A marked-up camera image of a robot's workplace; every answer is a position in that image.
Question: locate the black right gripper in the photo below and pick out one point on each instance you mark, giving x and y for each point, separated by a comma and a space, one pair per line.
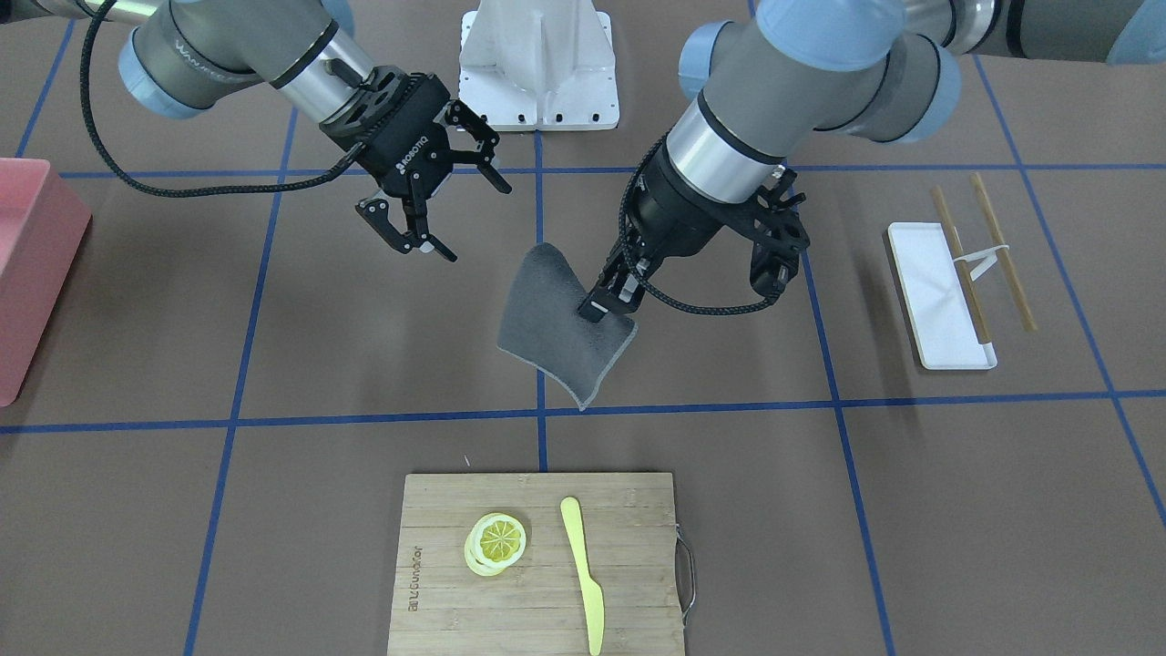
407, 157

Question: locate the yellow lemon slice toy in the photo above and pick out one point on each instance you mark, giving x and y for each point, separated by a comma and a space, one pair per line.
494, 543

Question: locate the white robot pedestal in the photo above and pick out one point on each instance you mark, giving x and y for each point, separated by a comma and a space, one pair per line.
539, 65

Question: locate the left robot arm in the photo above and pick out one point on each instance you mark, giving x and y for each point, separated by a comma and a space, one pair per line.
886, 71

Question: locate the white rectangular tray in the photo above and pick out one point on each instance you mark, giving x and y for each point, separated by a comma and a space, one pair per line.
945, 336

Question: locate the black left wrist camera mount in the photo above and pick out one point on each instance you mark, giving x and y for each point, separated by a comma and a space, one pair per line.
770, 219

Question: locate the wooden cutting board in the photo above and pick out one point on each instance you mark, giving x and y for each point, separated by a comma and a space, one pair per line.
534, 607

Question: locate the dark grey cloth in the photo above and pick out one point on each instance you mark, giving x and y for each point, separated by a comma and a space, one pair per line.
541, 326

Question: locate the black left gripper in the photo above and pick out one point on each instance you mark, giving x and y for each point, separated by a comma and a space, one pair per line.
668, 211

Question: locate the pink plastic bin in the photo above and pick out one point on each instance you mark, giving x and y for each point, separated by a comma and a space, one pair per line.
43, 222

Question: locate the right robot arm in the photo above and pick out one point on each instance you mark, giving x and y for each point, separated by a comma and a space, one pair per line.
182, 57

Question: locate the yellow plastic knife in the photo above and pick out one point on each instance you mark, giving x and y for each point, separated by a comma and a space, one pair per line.
590, 591

